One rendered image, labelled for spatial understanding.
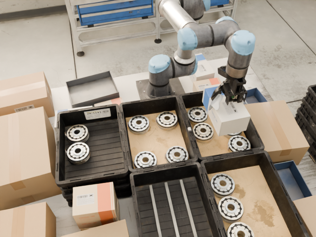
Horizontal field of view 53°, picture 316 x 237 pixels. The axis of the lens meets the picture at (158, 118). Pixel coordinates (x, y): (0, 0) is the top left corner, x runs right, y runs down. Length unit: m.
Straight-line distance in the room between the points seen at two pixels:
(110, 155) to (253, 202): 0.66
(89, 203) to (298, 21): 3.35
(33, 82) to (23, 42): 1.93
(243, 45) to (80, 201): 0.83
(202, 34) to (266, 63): 2.30
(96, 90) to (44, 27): 2.15
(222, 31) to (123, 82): 1.01
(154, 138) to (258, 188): 0.53
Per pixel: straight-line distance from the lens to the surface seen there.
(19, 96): 1.85
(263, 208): 1.42
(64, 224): 1.53
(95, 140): 1.57
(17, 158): 1.53
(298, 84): 3.23
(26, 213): 1.42
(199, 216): 1.35
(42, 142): 1.54
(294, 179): 1.68
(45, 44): 3.68
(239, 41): 1.05
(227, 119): 1.24
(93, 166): 1.49
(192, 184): 1.41
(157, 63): 1.70
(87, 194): 1.31
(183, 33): 1.09
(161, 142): 1.52
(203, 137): 1.52
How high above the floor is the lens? 2.07
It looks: 50 degrees down
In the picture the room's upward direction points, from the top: 1 degrees counter-clockwise
